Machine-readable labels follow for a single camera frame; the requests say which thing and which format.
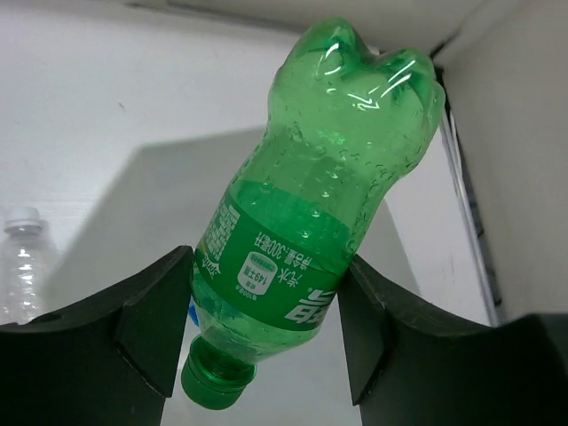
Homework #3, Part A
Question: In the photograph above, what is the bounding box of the white octagonal plastic bin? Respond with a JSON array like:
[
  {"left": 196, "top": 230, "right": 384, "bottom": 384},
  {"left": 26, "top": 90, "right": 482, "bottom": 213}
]
[{"left": 46, "top": 129, "right": 493, "bottom": 425}]

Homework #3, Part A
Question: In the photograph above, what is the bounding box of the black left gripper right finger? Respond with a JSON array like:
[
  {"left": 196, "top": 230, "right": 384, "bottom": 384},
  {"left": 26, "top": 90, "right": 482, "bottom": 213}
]
[{"left": 338, "top": 257, "right": 567, "bottom": 425}]

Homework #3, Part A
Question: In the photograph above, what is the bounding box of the clear unlabeled plastic bottle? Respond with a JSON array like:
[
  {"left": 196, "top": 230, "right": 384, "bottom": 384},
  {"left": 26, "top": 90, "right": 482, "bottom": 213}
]
[{"left": 1, "top": 207, "right": 58, "bottom": 324}]

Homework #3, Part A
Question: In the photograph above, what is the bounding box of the green plastic soda bottle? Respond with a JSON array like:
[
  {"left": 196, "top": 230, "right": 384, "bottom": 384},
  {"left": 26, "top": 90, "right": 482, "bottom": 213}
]
[{"left": 181, "top": 18, "right": 445, "bottom": 410}]

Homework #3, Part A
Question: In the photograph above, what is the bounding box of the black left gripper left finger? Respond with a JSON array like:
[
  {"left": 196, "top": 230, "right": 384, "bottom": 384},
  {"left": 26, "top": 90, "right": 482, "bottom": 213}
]
[{"left": 1, "top": 246, "right": 193, "bottom": 425}]

